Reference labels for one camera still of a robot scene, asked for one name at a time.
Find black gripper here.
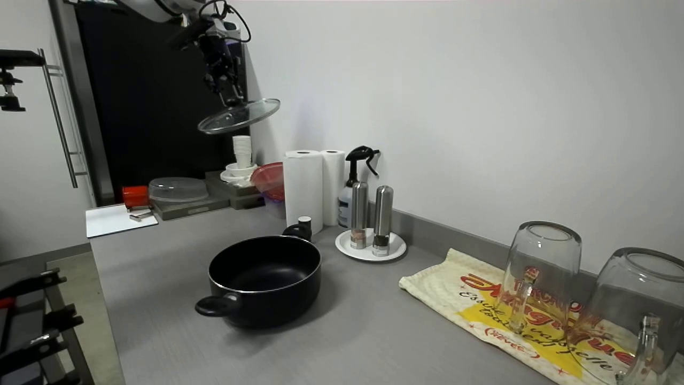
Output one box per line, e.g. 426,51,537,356
195,31,250,110

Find glass pot lid black knob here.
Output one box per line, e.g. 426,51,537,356
196,96,283,137

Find black cooking pot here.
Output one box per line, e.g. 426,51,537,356
193,234,322,332

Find white cup stack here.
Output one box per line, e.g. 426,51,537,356
232,136,255,173

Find white dish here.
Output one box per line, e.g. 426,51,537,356
218,162,259,188

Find black panel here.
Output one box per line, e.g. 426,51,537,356
73,3,252,209

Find red bowl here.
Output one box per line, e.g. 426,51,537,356
250,160,286,206

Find thick dark box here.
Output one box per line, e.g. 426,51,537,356
203,170,265,212

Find clear round plastic container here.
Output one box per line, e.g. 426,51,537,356
148,176,209,207

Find white paper towel roll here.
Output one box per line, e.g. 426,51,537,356
320,147,348,230
283,147,328,235

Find flat dark box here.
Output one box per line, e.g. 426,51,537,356
150,194,234,223

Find small red box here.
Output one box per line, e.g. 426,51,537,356
119,185,151,212

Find spray bottle black trigger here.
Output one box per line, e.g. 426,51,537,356
336,144,382,232

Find steel grinder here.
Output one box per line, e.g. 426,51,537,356
348,182,370,252
373,185,395,256

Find white paper sheet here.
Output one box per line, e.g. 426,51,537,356
84,204,160,241

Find small white round plate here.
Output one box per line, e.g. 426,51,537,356
333,226,409,266

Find printed cream dish towel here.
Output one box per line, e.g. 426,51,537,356
397,247,684,385

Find black stove grates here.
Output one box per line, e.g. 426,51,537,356
0,266,87,385

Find clear drinking glass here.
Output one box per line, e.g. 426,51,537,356
498,218,583,334
580,245,684,373

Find metal bar handle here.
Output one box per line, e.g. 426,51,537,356
39,50,93,191

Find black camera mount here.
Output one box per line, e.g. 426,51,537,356
0,48,48,114

